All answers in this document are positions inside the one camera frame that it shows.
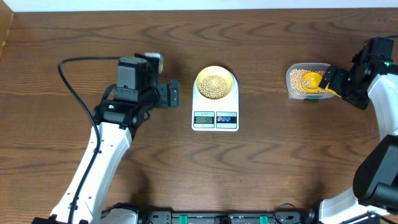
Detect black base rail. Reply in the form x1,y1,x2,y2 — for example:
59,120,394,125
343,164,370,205
137,210,315,224

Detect pile of soybeans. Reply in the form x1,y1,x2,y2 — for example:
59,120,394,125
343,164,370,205
290,69,325,94

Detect yellow plastic bowl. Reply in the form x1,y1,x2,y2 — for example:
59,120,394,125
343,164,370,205
195,65,234,97

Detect soybeans in scoop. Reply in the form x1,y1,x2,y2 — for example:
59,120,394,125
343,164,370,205
302,79,314,91

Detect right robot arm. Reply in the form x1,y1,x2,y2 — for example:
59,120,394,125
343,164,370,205
313,35,397,223

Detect yellow measuring scoop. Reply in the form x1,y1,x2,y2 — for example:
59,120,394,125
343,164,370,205
301,72,339,96

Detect soybeans in yellow bowl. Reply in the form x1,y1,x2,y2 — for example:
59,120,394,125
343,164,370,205
198,75,229,100

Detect clear plastic container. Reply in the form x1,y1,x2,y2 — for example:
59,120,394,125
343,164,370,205
286,63,334,100

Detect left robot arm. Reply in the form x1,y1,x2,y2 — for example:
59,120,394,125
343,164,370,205
32,80,179,223

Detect white digital kitchen scale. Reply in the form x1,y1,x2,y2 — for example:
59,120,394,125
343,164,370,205
192,73,239,132

